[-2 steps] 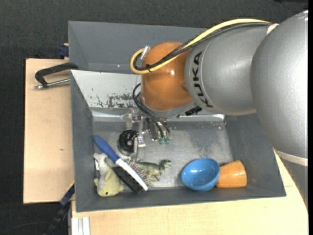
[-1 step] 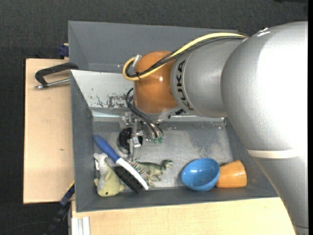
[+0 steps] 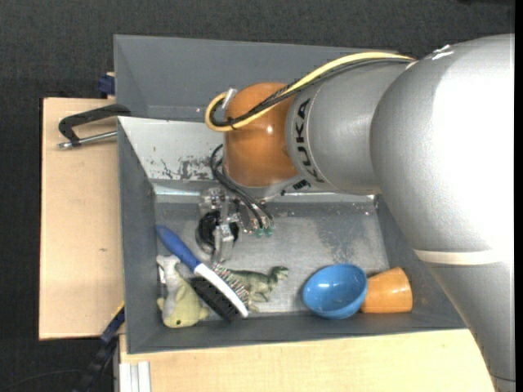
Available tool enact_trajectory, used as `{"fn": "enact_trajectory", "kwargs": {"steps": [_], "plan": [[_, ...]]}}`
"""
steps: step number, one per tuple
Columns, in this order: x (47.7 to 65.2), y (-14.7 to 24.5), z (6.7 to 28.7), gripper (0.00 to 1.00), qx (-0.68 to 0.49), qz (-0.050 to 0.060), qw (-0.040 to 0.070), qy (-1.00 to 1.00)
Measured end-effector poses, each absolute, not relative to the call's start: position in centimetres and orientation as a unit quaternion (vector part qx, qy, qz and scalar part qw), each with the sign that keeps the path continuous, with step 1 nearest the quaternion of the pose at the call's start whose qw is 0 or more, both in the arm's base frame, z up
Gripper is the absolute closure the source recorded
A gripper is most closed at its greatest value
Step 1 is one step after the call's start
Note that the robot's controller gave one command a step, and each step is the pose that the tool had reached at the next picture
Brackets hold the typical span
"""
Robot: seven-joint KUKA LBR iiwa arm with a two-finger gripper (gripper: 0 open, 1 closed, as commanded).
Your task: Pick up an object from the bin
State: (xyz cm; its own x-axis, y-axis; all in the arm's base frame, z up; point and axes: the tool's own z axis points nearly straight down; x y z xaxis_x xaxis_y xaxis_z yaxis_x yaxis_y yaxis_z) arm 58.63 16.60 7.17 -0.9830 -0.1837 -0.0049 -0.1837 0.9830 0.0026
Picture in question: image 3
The orange cup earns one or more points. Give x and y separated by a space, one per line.
388 292

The blue bowl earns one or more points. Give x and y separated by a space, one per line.
333 290

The grey metal bin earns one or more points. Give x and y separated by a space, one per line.
286 239

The green toy dinosaur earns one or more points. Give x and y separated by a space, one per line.
259 282

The pale yellow plush toy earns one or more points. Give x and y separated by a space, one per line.
184 306

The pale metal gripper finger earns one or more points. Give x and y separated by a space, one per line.
224 239
236 229

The pale wood flat board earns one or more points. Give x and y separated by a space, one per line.
77 227

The blue and white brush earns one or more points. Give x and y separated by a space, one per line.
184 255

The black and clear round object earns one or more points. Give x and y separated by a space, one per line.
206 227

